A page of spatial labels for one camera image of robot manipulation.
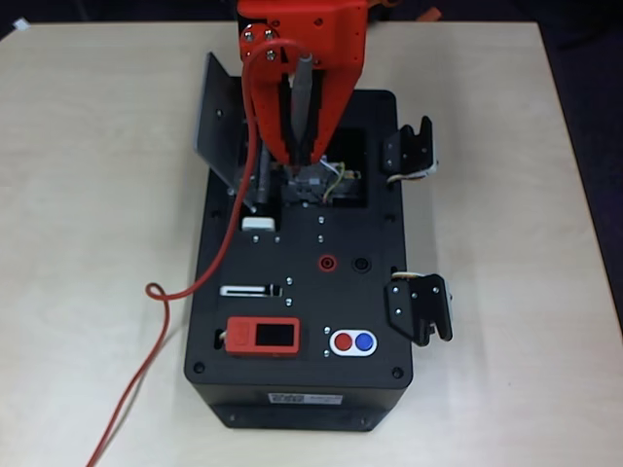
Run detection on grey test probe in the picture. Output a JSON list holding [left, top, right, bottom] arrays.
[[290, 52, 317, 169]]

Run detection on black cable clip bracket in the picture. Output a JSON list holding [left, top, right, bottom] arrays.
[[378, 115, 442, 185], [384, 272, 455, 347]]

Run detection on white slider rail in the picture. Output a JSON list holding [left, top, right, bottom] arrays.
[[218, 284, 283, 299]]

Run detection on red display module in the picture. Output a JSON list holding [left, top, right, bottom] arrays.
[[223, 317, 302, 359]]

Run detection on white label sticker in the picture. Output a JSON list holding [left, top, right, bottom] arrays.
[[268, 392, 345, 406]]

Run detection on white slider block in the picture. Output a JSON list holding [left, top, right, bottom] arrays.
[[240, 217, 277, 233]]

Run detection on red cable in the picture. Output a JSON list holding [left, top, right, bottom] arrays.
[[86, 39, 312, 467]]

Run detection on grey hinged door panel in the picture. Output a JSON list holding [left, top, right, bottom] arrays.
[[193, 52, 258, 214]]

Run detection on black task box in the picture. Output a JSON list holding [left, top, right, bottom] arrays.
[[183, 87, 415, 432]]

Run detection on white button housing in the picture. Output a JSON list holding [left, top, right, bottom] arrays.
[[329, 329, 379, 356]]

